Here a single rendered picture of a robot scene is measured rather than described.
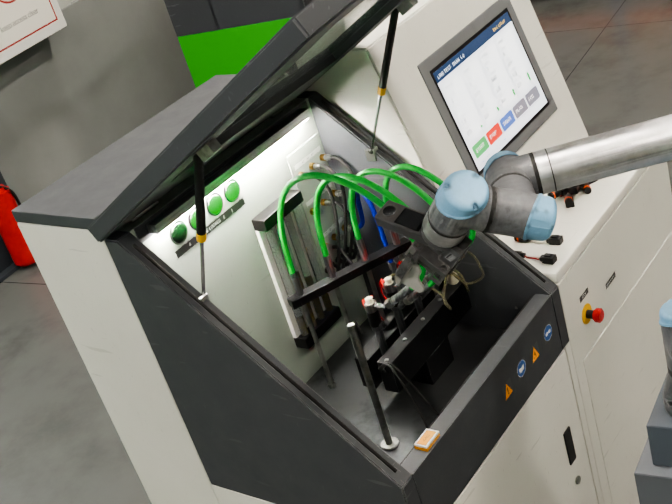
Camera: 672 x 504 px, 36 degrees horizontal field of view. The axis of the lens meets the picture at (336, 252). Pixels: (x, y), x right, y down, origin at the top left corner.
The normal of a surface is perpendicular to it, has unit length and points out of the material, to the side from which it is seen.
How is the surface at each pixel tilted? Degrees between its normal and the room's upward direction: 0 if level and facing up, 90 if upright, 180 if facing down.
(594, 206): 0
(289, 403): 90
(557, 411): 90
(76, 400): 0
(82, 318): 90
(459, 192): 45
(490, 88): 76
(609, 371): 90
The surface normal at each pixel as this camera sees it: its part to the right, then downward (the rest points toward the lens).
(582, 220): -0.27, -0.85
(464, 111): 0.69, -0.12
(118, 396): -0.56, 0.53
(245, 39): -0.34, 0.53
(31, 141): 0.84, 0.02
